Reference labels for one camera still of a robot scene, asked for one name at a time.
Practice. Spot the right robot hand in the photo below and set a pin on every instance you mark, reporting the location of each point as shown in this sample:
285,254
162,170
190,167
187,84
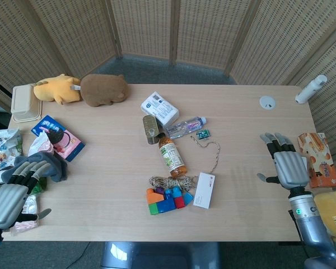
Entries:
289,168

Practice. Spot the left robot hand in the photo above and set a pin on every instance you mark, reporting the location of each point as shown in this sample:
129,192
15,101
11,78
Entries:
8,193

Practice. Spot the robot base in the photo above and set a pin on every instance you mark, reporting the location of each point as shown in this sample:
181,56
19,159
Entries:
159,255

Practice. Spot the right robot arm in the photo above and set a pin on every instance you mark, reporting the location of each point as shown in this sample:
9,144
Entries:
310,221

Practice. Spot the orange snack box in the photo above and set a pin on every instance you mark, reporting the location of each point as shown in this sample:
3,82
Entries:
320,159

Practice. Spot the blue pink snack pack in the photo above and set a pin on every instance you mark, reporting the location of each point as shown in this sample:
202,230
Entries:
68,140

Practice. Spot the flat white card box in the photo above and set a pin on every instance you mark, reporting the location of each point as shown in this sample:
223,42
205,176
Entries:
204,190

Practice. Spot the beige lunch box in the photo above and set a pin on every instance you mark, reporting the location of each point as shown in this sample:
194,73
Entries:
23,103

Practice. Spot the white box with blue print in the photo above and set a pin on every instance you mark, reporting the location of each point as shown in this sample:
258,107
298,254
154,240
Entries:
160,108

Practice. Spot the pink wrapped packet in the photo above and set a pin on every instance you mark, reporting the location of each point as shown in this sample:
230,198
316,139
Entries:
26,213

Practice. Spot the green plastic wrapper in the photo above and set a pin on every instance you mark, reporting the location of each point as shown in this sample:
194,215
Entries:
39,187

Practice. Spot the white snack packet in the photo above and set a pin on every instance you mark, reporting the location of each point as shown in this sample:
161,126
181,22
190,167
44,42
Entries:
9,145

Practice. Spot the grey cloth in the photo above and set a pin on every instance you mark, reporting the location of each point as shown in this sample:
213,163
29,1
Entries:
54,165

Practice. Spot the yellow sponge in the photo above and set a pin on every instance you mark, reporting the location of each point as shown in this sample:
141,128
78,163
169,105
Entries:
331,210

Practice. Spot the pink plastic wrapper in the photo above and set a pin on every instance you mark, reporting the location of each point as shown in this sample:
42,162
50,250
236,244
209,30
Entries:
42,143

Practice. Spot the white cylindrical device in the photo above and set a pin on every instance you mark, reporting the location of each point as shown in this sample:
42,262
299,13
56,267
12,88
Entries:
310,89

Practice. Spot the small green circuit board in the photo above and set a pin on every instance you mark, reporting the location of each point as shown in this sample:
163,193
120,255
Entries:
202,134

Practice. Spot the clear plastic water bottle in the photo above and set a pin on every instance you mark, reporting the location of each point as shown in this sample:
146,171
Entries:
184,127

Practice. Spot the yellow plush toy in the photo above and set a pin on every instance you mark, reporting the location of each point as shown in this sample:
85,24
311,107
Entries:
56,89

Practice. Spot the amber tea bottle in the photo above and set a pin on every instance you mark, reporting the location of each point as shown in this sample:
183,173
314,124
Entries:
172,157

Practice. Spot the colourful toy building blocks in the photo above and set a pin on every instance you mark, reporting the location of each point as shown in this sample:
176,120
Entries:
163,200

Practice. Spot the brown plush toy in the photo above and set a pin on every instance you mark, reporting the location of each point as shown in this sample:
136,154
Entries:
103,89

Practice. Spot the olive green tin can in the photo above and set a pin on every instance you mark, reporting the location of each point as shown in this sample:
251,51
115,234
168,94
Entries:
150,129

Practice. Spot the wicker folding screen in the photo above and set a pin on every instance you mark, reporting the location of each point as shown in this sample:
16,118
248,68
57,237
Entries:
168,30

